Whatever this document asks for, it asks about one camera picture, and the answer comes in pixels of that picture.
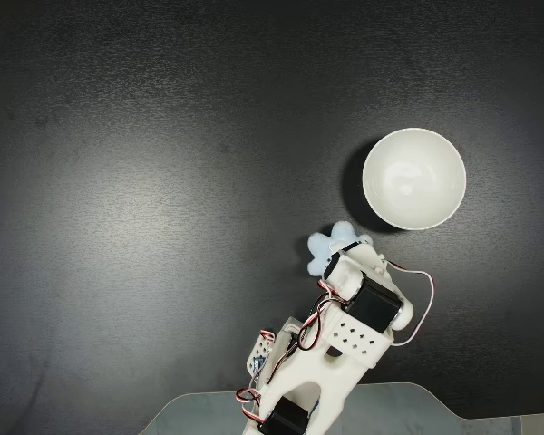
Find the skyblue plush doll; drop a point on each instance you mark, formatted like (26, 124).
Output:
(319, 247)

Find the white bowl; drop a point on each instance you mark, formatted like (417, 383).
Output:
(412, 181)

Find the blue table clamp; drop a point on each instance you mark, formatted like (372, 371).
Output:
(257, 362)

